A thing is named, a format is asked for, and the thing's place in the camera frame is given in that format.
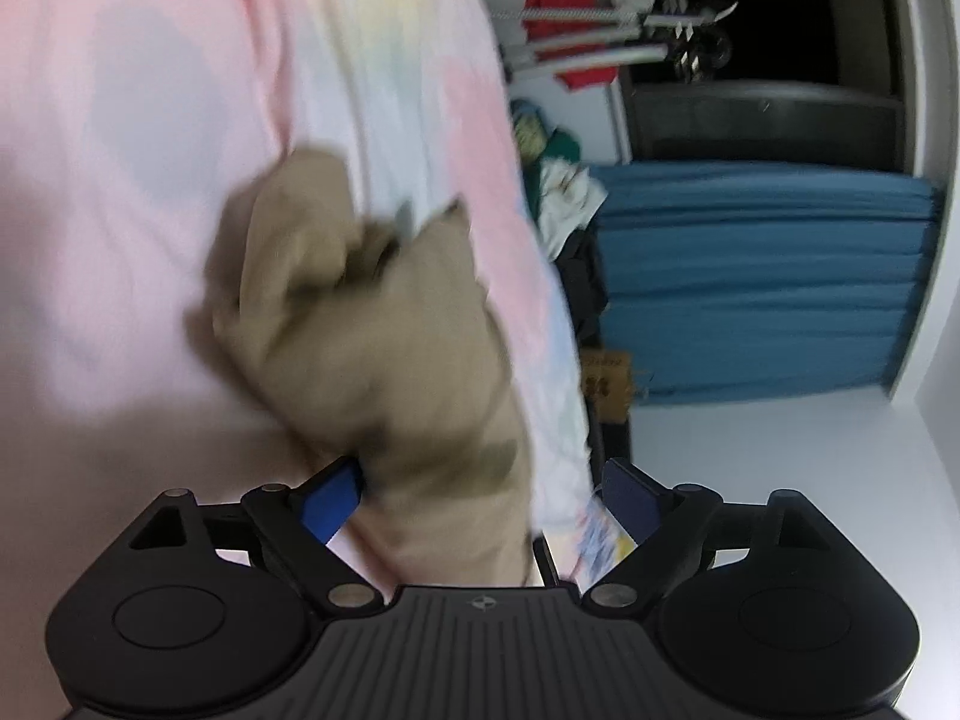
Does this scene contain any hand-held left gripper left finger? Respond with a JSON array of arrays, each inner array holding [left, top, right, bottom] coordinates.
[[124, 454, 382, 617]]

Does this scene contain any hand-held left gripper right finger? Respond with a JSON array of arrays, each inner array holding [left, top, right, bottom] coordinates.
[[580, 456, 847, 617]]

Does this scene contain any tan sweatshirt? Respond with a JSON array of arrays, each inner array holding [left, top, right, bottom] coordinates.
[[187, 148, 537, 587]]

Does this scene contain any brown paper bag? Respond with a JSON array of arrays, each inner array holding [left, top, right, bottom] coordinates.
[[580, 349, 638, 427]]

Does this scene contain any blue curtain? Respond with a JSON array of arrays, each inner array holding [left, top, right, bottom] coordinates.
[[596, 163, 947, 407]]

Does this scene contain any white garment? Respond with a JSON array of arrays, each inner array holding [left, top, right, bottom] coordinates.
[[536, 159, 610, 260]]

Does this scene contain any garment steamer stand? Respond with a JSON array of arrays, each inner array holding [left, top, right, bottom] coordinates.
[[476, 0, 740, 83]]

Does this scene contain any dark window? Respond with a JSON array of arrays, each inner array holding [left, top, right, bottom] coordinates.
[[622, 0, 912, 170]]

